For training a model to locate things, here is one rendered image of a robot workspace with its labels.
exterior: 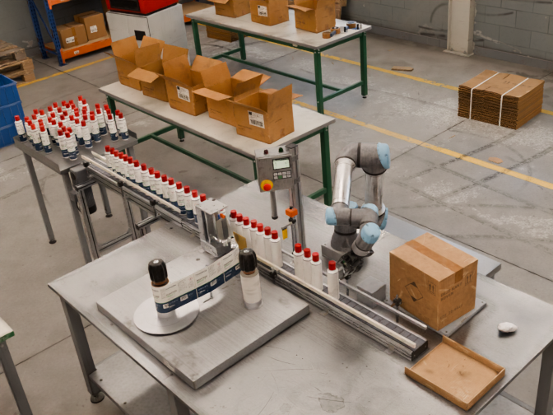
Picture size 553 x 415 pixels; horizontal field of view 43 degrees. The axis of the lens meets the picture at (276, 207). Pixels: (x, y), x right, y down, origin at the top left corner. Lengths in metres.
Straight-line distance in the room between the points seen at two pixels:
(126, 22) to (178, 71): 2.96
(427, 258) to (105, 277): 1.67
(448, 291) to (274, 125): 2.33
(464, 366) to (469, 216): 2.70
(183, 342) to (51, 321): 1.99
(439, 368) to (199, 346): 1.02
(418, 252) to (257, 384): 0.91
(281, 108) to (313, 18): 2.50
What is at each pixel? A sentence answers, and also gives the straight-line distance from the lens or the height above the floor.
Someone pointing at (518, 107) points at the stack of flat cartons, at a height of 0.22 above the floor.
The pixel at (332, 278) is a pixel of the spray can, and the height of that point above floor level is 1.01.
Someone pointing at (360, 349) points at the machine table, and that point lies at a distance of 3.12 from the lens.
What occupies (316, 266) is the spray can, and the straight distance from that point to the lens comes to 3.26.
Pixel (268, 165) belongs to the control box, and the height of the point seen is 1.43.
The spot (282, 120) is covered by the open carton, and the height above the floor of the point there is 0.91.
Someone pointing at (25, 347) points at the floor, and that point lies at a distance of 4.90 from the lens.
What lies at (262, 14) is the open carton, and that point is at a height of 0.89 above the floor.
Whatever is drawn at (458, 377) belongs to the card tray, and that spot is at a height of 0.83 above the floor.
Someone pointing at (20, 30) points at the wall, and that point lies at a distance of 10.81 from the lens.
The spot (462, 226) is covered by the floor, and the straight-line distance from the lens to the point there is 5.49.
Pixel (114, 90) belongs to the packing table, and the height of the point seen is 0.78.
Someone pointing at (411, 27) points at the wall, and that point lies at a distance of 9.57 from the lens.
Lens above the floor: 2.92
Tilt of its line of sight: 30 degrees down
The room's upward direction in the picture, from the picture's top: 6 degrees counter-clockwise
